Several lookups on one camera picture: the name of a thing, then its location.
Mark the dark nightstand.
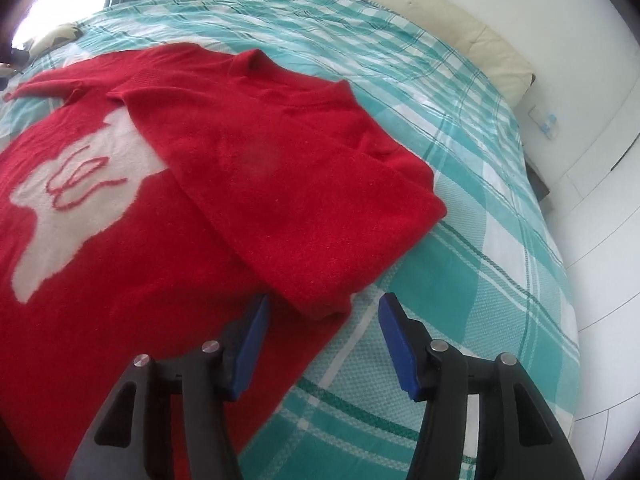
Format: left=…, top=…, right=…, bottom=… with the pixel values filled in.
left=525, top=152, right=551, bottom=202

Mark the white wardrobe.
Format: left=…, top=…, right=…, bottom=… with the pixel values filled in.
left=545, top=127, right=640, bottom=441

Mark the cream padded headboard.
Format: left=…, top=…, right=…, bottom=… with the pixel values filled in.
left=295, top=0, right=535, bottom=108

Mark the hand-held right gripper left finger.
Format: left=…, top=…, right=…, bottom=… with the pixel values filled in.
left=65, top=292, right=272, bottom=480

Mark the patterned cushion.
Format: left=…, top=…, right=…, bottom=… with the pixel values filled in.
left=25, top=24, right=84, bottom=57

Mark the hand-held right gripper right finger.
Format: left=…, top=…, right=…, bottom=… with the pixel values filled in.
left=378, top=291, right=586, bottom=480

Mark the red knit sweater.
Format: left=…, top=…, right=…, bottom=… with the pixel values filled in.
left=0, top=44, right=447, bottom=480

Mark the teal plaid bedspread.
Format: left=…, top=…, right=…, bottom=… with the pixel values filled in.
left=0, top=0, right=581, bottom=480

